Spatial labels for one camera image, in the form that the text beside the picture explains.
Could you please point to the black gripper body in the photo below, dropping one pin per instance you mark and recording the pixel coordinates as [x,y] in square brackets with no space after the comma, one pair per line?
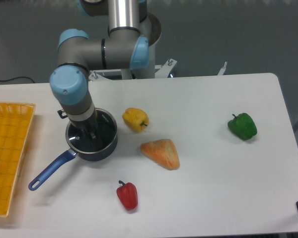
[86,121]

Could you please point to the glass lid blue knob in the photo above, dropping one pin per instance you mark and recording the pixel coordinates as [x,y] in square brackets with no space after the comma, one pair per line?
[79,140]

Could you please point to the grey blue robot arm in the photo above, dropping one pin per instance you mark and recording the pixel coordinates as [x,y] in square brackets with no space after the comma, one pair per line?
[125,48]

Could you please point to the dark blue saucepan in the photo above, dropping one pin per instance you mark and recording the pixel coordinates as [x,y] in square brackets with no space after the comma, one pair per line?
[63,158]

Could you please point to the yellow bell pepper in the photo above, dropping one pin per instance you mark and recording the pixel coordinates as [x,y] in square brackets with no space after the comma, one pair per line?
[136,119]

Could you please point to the red bell pepper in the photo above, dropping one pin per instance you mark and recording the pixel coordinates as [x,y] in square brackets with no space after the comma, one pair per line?
[128,195]

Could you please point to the triangular bread loaf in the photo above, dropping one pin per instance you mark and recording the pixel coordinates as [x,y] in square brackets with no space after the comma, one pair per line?
[163,152]

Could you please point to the yellow wicker basket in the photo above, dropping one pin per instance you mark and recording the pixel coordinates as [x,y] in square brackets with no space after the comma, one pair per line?
[15,123]

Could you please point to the green bell pepper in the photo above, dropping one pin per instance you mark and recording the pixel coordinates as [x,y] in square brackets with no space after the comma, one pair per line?
[242,126]

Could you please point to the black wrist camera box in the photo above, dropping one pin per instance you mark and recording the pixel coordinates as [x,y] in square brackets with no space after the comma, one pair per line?
[62,114]

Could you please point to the white base bracket frame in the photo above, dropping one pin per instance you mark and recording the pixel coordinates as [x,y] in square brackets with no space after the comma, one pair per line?
[161,71]

